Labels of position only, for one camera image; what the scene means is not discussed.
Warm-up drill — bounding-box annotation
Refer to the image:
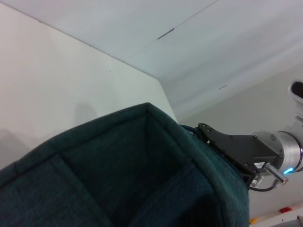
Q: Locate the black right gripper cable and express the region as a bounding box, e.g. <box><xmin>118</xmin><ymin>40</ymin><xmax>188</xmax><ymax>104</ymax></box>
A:
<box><xmin>248</xmin><ymin>162</ymin><xmax>288</xmax><ymax>192</ymax></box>

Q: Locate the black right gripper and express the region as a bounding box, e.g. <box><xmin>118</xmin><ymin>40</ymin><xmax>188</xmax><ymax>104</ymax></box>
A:
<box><xmin>197</xmin><ymin>122</ymin><xmax>284</xmax><ymax>190</ymax></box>

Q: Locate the dark teal lunch bag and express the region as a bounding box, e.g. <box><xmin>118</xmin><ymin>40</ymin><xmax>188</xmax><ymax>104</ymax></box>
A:
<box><xmin>0</xmin><ymin>102</ymin><xmax>250</xmax><ymax>227</ymax></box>

